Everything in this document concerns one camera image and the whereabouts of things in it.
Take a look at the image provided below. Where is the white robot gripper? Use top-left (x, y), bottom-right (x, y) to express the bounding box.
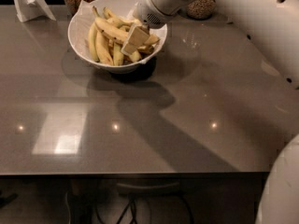
top-left (121, 0), bottom-right (194, 55)

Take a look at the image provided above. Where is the large top yellow banana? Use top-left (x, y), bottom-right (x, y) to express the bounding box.
top-left (94, 18), bottom-right (160, 46)

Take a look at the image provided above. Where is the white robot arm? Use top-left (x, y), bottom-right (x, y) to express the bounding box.
top-left (132, 0), bottom-right (299, 224)

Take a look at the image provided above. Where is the yellow banana upper right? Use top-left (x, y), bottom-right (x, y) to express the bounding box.
top-left (122, 18), bottom-right (142, 27)

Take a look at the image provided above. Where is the short yellow banana bottom right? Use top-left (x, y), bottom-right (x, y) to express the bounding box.
top-left (128, 50), bottom-right (142, 63)

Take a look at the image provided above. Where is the yellow banana upper back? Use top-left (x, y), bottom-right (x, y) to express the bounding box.
top-left (103, 7), bottom-right (133, 28)

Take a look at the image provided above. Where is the yellow banana centre bottom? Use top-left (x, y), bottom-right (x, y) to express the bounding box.
top-left (113, 43), bottom-right (124, 66)

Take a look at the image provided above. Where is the white ceramic bowl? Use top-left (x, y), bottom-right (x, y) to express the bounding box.
top-left (68, 0), bottom-right (168, 74)

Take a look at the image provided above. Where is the yellow banana far left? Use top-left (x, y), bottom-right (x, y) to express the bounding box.
top-left (88, 23), bottom-right (99, 62)

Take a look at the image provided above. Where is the white paper bowl liner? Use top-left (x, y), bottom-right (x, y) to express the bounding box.
top-left (68, 0), bottom-right (161, 69)

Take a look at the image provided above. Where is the glass jar of chickpeas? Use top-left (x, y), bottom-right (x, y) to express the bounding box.
top-left (186, 0), bottom-right (216, 20)

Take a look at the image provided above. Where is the white paper stand left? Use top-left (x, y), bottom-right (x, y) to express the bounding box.
top-left (13, 0), bottom-right (56, 22)

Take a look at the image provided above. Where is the dark stool under table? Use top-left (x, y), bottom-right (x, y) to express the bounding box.
top-left (93, 179), bottom-right (195, 224)

